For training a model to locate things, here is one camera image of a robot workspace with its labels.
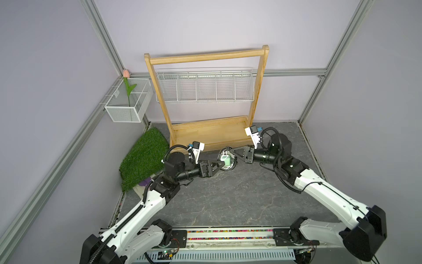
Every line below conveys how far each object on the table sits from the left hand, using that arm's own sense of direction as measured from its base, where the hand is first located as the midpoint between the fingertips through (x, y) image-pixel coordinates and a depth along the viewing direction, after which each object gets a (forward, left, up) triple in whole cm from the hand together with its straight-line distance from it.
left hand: (220, 165), depth 68 cm
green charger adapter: (0, -3, +4) cm, 5 cm away
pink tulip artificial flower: (+49, +47, +7) cm, 68 cm away
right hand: (+4, -4, +5) cm, 8 cm away
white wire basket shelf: (+56, +4, +2) cm, 56 cm away
